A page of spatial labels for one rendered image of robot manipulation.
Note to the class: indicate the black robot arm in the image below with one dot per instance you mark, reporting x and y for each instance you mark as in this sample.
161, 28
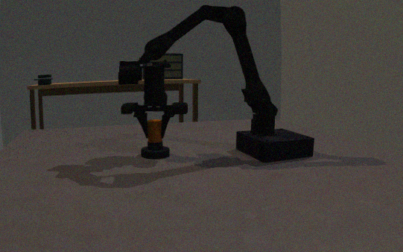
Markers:
233, 19

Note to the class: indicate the black round pedestal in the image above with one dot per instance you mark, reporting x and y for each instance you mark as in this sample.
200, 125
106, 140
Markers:
155, 151

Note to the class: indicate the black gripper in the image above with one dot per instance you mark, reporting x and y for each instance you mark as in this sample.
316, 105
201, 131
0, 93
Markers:
154, 96

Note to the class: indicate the orange knob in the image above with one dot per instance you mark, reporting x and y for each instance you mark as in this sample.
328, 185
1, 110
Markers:
154, 130

